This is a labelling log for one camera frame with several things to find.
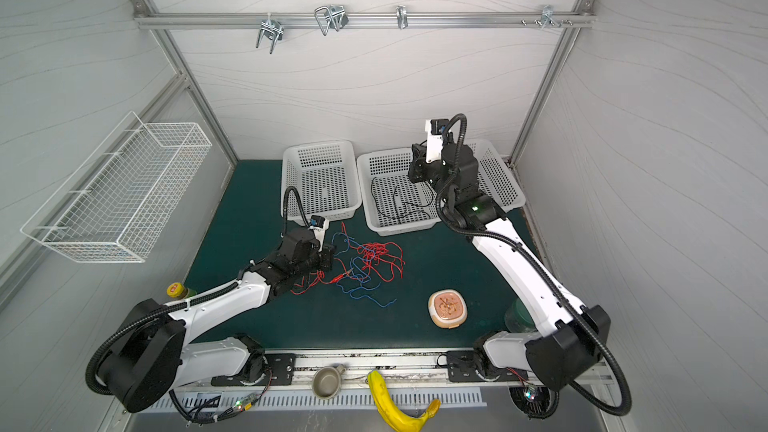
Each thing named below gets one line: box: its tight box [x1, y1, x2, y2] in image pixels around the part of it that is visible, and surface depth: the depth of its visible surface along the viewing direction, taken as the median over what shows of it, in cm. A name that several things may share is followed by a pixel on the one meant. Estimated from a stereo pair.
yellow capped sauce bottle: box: [166, 282, 197, 299], surface depth 70 cm
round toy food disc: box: [427, 288, 469, 329], surface depth 83 cm
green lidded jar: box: [504, 298, 538, 333], surface depth 76 cm
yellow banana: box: [368, 370, 441, 432], surface depth 66 cm
